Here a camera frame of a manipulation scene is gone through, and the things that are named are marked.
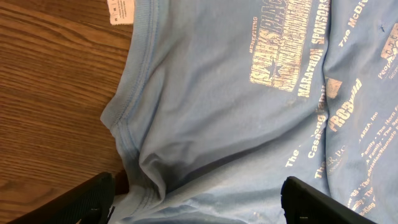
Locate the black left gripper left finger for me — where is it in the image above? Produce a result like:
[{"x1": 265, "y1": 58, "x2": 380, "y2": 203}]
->
[{"x1": 9, "y1": 172, "x2": 115, "y2": 224}]

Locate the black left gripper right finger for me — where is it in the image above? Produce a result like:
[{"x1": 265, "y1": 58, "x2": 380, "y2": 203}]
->
[{"x1": 281, "y1": 176, "x2": 375, "y2": 224}]

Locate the light blue printed t-shirt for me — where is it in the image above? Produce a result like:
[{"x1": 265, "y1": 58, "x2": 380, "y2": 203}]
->
[{"x1": 101, "y1": 0, "x2": 397, "y2": 223}]

